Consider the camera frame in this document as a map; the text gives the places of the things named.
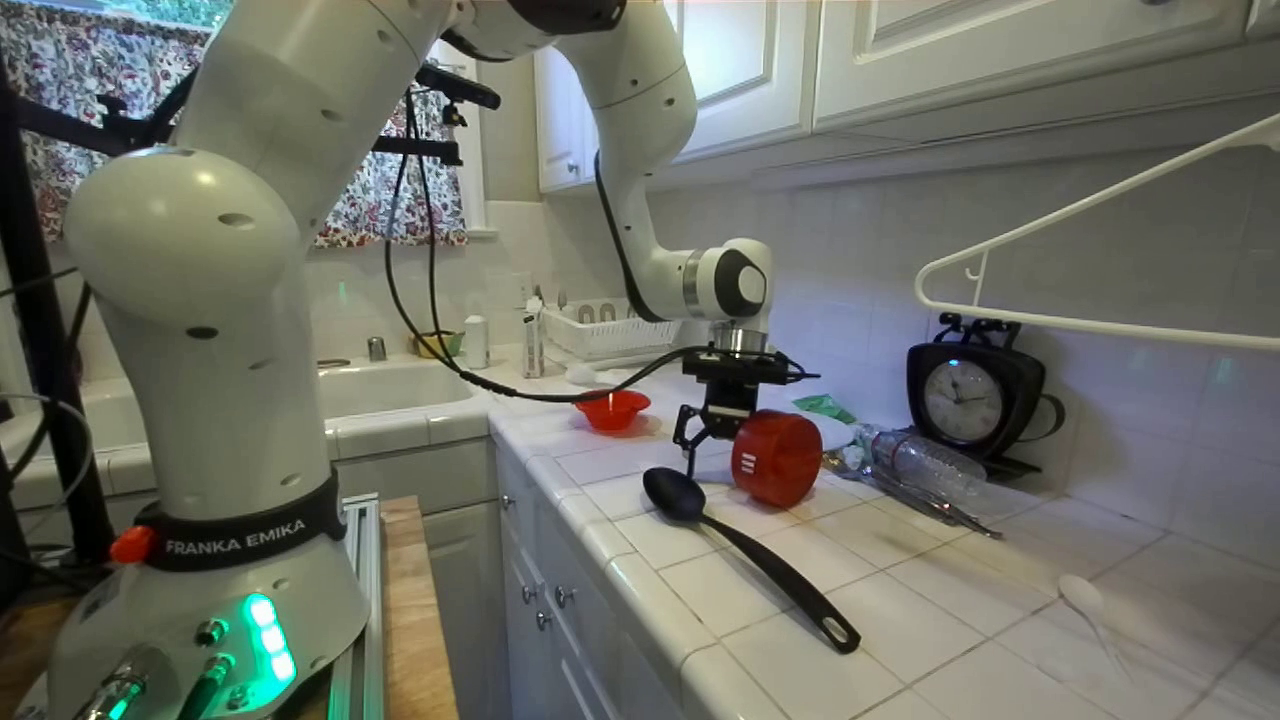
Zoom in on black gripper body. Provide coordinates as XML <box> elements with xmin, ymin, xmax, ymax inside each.
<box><xmin>679</xmin><ymin>347</ymin><xmax>810</xmax><ymax>442</ymax></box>

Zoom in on red round container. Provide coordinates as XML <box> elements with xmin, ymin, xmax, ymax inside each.
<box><xmin>734</xmin><ymin>414</ymin><xmax>826</xmax><ymax>510</ymax></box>

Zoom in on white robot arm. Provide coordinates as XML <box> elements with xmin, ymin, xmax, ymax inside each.
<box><xmin>47</xmin><ymin>0</ymin><xmax>797</xmax><ymax>720</ymax></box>

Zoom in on red bowl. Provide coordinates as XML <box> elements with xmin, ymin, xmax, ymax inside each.
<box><xmin>577</xmin><ymin>390</ymin><xmax>649</xmax><ymax>433</ymax></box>

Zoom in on black plastic serving spoon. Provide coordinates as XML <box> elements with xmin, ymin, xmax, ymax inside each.
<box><xmin>646</xmin><ymin>469</ymin><xmax>859</xmax><ymax>658</ymax></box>

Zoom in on green sponge packet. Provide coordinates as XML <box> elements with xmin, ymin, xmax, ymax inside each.
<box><xmin>793</xmin><ymin>393</ymin><xmax>859</xmax><ymax>429</ymax></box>

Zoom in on white dish rack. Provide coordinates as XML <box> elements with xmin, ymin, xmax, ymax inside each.
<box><xmin>544</xmin><ymin>300</ymin><xmax>675</xmax><ymax>364</ymax></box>

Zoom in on clear plastic bottle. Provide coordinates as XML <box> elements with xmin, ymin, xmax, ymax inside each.
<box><xmin>873</xmin><ymin>429</ymin><xmax>987</xmax><ymax>501</ymax></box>

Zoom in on black desk clock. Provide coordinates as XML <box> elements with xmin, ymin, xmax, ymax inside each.
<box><xmin>910</xmin><ymin>313</ymin><xmax>1068</xmax><ymax>484</ymax></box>

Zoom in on white lower cabinets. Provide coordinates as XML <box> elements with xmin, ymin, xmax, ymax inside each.
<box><xmin>335</xmin><ymin>442</ymin><xmax>685</xmax><ymax>720</ymax></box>

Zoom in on white cabinets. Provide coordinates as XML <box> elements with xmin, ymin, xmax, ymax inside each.
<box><xmin>531</xmin><ymin>0</ymin><xmax>1280</xmax><ymax>195</ymax></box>
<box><xmin>335</xmin><ymin>442</ymin><xmax>685</xmax><ymax>720</ymax></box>

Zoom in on white kitchen sink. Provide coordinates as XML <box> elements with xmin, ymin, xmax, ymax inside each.
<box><xmin>0</xmin><ymin>351</ymin><xmax>498</xmax><ymax>496</ymax></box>

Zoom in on white upper cabinets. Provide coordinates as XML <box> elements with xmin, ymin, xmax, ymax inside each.
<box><xmin>531</xmin><ymin>0</ymin><xmax>1280</xmax><ymax>195</ymax></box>

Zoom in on white plastic spoon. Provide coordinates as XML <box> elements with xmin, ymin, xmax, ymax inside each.
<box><xmin>1058</xmin><ymin>574</ymin><xmax>1131</xmax><ymax>664</ymax></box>

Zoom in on floral curtain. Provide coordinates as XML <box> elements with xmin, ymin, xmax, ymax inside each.
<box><xmin>0</xmin><ymin>0</ymin><xmax>463</xmax><ymax>247</ymax></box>

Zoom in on white wire hanger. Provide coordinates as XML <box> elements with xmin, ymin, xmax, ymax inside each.
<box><xmin>914</xmin><ymin>115</ymin><xmax>1280</xmax><ymax>351</ymax></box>

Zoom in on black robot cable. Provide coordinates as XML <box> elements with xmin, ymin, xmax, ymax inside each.
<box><xmin>382</xmin><ymin>84</ymin><xmax>718</xmax><ymax>408</ymax></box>

